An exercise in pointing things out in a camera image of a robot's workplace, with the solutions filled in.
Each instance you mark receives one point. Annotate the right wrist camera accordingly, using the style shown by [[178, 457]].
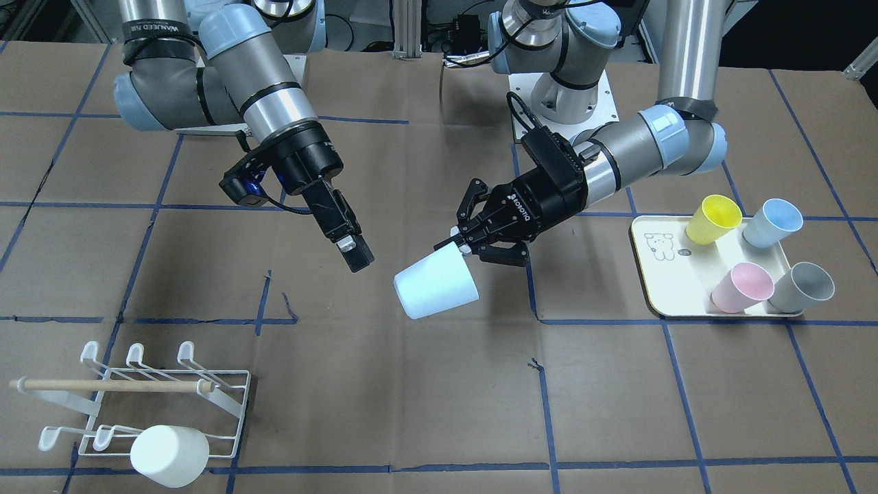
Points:
[[242, 183]]

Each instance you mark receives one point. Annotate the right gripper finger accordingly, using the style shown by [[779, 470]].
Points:
[[337, 221]]

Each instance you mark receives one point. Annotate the grey plastic cup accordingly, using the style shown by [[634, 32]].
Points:
[[805, 285]]

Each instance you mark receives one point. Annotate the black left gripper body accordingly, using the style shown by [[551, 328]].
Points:
[[537, 204]]

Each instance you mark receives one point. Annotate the cream bunny tray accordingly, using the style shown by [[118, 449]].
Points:
[[679, 275]]

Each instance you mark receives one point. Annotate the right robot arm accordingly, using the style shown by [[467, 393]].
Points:
[[217, 63]]

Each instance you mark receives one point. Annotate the white plastic cup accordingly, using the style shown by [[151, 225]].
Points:
[[173, 456]]

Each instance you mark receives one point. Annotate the white wire cup rack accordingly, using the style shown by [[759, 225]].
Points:
[[119, 402]]

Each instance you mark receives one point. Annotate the pink plastic cup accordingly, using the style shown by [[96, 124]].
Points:
[[744, 286]]

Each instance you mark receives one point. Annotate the light blue plastic cup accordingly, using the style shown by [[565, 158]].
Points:
[[436, 283]]

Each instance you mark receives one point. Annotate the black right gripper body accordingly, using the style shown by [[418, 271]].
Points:
[[306, 160]]

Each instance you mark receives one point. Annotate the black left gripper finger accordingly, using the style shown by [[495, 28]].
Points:
[[515, 255], [479, 203]]

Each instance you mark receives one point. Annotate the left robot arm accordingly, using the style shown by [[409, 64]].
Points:
[[585, 143]]

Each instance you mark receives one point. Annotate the yellow plastic cup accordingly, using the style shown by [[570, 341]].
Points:
[[715, 217]]

